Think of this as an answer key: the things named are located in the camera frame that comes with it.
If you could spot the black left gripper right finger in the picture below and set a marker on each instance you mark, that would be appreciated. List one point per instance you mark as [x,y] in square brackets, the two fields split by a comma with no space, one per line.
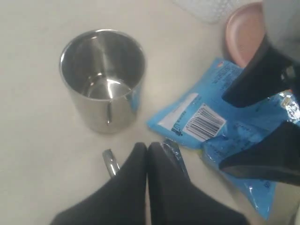
[174,200]

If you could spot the brown wooden plate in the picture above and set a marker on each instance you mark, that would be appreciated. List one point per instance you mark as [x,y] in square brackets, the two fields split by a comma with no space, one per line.
[244,32]

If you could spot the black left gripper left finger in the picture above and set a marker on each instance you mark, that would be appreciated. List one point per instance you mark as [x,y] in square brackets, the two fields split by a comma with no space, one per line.
[121,201]

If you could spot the white woven plastic basket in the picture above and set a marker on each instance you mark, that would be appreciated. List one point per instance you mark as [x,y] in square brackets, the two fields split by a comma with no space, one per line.
[209,11]

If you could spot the shiny steel cup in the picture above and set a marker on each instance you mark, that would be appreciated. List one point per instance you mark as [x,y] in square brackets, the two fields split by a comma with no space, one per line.
[103,71]

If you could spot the silver metal utensil handle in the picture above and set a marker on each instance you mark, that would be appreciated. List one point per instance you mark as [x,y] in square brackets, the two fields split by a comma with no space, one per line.
[110,162]

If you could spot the silver metal fork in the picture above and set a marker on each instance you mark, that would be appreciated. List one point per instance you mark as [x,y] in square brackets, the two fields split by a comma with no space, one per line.
[172,150]

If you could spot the blue chips snack bag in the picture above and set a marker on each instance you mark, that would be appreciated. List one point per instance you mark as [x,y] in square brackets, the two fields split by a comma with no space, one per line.
[201,119]

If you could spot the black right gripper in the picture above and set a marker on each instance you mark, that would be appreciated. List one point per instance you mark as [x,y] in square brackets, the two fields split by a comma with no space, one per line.
[274,67]

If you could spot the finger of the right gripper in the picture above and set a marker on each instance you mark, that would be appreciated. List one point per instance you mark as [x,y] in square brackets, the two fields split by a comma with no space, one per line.
[275,158]

